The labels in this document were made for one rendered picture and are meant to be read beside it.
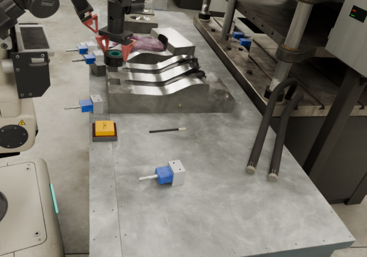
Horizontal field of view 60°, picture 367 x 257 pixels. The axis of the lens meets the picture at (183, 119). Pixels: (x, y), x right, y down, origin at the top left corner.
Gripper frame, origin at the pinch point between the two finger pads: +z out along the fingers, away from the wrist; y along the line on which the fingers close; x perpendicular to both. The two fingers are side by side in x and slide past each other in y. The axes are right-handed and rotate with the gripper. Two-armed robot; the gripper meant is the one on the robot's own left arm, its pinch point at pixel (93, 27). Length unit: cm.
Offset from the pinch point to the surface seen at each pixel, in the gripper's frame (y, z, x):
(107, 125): -49, 11, 13
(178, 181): -78, 19, 3
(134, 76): -26.4, 14.3, -4.0
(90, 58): -3.4, 10.7, 7.6
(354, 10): -57, 14, -84
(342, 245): -111, 38, -27
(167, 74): -28.4, 19.4, -16.4
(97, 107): -36.4, 11.8, 14.1
